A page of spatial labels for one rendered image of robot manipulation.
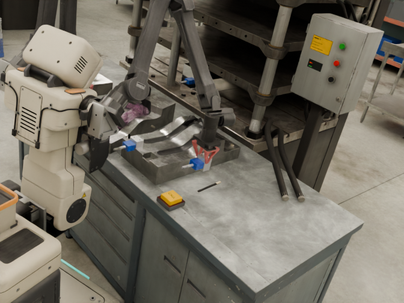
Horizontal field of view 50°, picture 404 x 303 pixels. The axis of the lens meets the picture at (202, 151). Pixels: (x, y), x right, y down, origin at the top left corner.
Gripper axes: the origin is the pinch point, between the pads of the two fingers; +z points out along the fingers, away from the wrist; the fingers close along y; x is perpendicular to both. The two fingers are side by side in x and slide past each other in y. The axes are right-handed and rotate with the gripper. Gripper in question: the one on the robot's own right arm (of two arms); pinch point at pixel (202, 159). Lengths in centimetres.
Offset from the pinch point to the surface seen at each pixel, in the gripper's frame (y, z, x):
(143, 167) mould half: 19.1, 11.6, 13.8
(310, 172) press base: 19, 51, -130
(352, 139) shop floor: 73, 87, -302
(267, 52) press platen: 25, -33, -57
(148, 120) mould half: 47.1, 6.5, -8.1
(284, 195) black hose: -24.0, 11.4, -28.9
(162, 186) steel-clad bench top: 8.0, 15.1, 11.7
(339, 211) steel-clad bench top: -42, 14, -46
